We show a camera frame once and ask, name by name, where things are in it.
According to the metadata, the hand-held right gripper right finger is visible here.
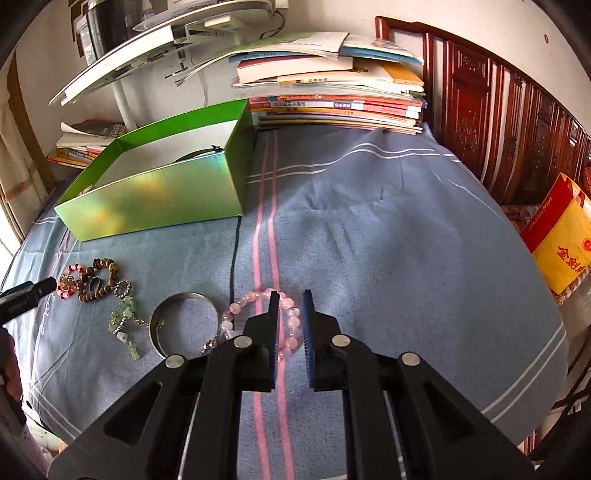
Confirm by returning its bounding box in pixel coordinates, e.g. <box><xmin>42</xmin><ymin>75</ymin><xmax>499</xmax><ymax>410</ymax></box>
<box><xmin>302</xmin><ymin>290</ymin><xmax>539</xmax><ymax>480</ymax></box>

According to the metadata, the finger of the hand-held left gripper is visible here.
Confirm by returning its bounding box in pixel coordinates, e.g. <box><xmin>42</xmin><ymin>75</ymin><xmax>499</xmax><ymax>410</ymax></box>
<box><xmin>0</xmin><ymin>277</ymin><xmax>57</xmax><ymax>325</ymax></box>

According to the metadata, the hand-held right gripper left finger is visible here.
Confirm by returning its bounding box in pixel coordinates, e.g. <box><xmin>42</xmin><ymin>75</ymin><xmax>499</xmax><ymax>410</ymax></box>
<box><xmin>47</xmin><ymin>290</ymin><xmax>281</xmax><ymax>480</ymax></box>

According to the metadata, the pink bead bracelet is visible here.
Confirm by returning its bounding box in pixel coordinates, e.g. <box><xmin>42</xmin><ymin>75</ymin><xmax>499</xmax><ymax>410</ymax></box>
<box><xmin>202</xmin><ymin>287</ymin><xmax>303</xmax><ymax>365</ymax></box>

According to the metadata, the brown bead bracelet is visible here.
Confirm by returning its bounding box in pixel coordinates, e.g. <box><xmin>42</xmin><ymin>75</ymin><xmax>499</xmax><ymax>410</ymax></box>
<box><xmin>76</xmin><ymin>258</ymin><xmax>118</xmax><ymax>304</ymax></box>

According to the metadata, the dark object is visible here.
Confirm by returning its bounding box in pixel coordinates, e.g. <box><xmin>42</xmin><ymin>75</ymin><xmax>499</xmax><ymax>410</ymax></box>
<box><xmin>149</xmin><ymin>292</ymin><xmax>221</xmax><ymax>358</ymax></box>

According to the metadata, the green cardboard box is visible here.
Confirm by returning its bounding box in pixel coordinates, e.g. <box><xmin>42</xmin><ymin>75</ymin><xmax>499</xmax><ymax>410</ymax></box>
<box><xmin>54</xmin><ymin>98</ymin><xmax>257</xmax><ymax>243</ymax></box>

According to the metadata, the beige curtain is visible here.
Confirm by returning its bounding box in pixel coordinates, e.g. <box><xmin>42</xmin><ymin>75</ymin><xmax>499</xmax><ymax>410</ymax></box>
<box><xmin>0</xmin><ymin>78</ymin><xmax>51</xmax><ymax>250</ymax></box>

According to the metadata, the blue striped cloth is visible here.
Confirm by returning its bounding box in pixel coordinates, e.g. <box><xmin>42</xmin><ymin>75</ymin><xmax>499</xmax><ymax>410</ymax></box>
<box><xmin>0</xmin><ymin>124</ymin><xmax>568</xmax><ymax>480</ymax></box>

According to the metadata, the small pile of books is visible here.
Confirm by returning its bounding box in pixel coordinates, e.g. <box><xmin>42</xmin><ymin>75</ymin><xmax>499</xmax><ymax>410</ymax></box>
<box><xmin>47</xmin><ymin>119</ymin><xmax>127</xmax><ymax>169</ymax></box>

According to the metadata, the tall stack of books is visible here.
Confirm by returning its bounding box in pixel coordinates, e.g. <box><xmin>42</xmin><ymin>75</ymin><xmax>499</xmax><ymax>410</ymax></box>
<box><xmin>229</xmin><ymin>31</ymin><xmax>428</xmax><ymax>136</ymax></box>

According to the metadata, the white desk shelf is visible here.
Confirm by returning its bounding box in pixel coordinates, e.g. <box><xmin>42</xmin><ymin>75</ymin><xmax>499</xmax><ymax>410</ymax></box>
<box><xmin>48</xmin><ymin>0</ymin><xmax>287</xmax><ymax>132</ymax></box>

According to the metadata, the yellow and red bag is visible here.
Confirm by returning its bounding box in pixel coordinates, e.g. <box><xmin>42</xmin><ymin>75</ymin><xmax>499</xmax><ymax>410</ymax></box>
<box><xmin>519</xmin><ymin>173</ymin><xmax>591</xmax><ymax>296</ymax></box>

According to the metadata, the carved wooden headboard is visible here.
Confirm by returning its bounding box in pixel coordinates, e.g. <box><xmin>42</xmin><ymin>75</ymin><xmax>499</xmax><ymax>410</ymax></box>
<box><xmin>375</xmin><ymin>16</ymin><xmax>591</xmax><ymax>206</ymax></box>

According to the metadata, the black appliance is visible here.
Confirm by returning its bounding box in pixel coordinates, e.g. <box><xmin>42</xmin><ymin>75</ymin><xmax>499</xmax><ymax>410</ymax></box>
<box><xmin>76</xmin><ymin>0</ymin><xmax>153</xmax><ymax>63</ymax></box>

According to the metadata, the red bead bracelet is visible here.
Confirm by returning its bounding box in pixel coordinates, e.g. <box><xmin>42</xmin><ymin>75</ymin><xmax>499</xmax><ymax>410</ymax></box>
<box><xmin>56</xmin><ymin>263</ymin><xmax>88</xmax><ymax>300</ymax></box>

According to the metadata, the black cable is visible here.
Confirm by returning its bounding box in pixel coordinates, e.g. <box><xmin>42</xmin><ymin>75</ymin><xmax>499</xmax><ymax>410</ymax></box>
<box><xmin>228</xmin><ymin>215</ymin><xmax>243</xmax><ymax>301</ymax></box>

